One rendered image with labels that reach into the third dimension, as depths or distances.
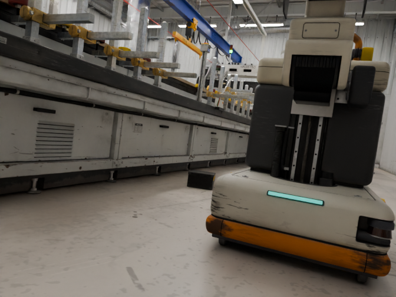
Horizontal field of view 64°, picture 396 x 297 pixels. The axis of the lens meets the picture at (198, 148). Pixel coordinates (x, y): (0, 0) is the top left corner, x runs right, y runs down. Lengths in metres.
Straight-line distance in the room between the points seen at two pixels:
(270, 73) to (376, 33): 11.28
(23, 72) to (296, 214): 1.19
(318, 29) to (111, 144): 1.54
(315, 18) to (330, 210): 0.67
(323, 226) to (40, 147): 1.42
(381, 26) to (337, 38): 11.51
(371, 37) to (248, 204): 11.68
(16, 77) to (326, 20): 1.19
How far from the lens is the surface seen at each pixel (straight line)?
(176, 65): 1.97
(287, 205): 1.16
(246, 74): 6.35
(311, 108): 1.38
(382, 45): 12.60
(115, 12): 1.92
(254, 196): 1.17
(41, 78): 1.56
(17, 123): 1.78
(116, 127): 2.27
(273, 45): 12.81
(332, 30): 1.27
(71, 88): 1.67
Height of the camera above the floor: 0.43
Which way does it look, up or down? 3 degrees down
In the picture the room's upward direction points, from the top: 7 degrees clockwise
